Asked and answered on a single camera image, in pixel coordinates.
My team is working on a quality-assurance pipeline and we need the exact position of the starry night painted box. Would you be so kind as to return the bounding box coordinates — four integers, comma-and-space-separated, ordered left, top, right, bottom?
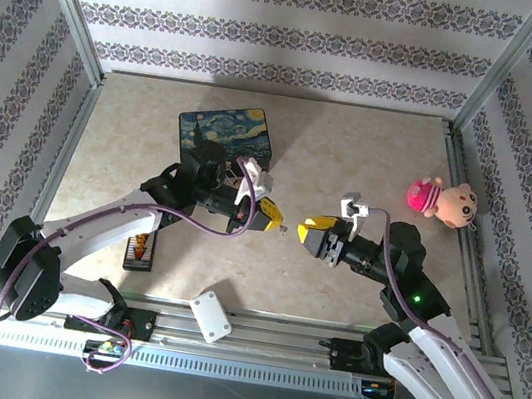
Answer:
172, 93, 282, 177

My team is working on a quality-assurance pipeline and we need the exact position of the pink plush toy doll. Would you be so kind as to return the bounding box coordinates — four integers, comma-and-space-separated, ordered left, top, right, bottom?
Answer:
402, 171, 485, 236

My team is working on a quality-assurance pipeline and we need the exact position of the black battery pack orange label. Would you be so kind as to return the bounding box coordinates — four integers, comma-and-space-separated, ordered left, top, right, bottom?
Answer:
121, 230, 159, 275

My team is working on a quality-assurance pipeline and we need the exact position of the white plastic block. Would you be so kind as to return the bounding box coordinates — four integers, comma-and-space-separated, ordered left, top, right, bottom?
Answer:
182, 287, 239, 348

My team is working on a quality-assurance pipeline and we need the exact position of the right base wiring connector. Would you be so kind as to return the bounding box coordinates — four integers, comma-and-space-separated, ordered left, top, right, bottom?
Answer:
356, 375, 399, 399

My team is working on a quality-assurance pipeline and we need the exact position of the base wiring connector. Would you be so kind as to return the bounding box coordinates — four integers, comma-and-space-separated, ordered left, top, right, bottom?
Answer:
356, 375, 399, 399
83, 335, 127, 359

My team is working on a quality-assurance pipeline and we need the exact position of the left base wiring connector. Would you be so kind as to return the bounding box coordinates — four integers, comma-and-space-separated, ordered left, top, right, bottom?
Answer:
83, 335, 127, 359

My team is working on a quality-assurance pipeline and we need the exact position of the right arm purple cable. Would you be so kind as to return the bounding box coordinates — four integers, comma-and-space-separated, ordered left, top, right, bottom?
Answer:
335, 205, 532, 399

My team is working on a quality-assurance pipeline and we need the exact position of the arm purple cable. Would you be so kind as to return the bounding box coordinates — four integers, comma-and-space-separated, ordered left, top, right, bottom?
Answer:
0, 123, 266, 397
335, 205, 532, 399

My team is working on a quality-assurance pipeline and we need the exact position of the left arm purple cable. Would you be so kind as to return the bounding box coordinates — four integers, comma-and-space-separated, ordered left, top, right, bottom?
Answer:
0, 123, 266, 397

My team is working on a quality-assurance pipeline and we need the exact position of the aluminium side rail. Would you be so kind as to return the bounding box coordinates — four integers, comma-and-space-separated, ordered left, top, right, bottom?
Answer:
408, 120, 531, 358
4, 71, 107, 292

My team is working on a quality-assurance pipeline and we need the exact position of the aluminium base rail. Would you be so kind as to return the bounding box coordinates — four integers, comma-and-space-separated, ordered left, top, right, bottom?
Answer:
0, 268, 516, 399

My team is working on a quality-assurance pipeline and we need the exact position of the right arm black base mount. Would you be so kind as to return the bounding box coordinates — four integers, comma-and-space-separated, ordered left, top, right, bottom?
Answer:
314, 334, 405, 382

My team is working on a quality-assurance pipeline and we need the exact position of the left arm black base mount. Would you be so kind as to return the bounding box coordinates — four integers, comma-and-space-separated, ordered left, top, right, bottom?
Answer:
63, 297, 159, 345

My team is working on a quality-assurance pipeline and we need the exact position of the slotted grey cable duct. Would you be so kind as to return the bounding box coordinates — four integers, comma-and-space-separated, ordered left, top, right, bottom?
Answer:
0, 317, 366, 399

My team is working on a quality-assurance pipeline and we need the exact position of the aluminium frame post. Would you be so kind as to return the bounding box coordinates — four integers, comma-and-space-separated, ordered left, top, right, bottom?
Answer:
5, 0, 120, 89
448, 0, 532, 145

